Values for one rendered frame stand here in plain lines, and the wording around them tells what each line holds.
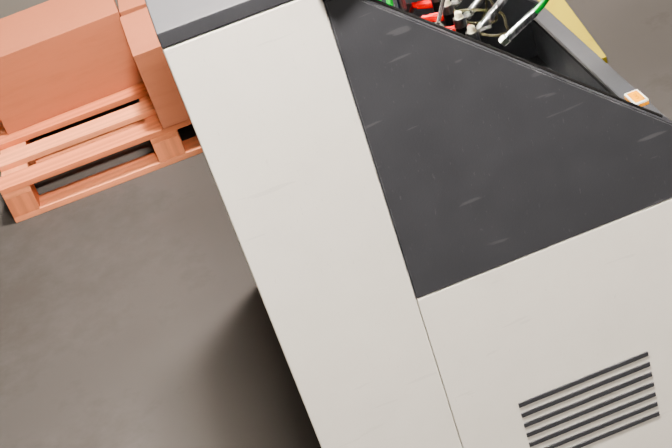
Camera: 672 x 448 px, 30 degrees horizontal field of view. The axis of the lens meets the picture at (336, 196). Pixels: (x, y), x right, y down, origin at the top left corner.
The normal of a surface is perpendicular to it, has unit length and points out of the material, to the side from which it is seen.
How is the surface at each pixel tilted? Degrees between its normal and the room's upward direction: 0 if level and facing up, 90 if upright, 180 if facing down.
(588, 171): 90
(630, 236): 90
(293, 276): 90
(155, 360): 0
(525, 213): 90
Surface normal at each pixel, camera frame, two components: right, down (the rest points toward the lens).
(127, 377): -0.27, -0.80
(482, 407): 0.25, 0.48
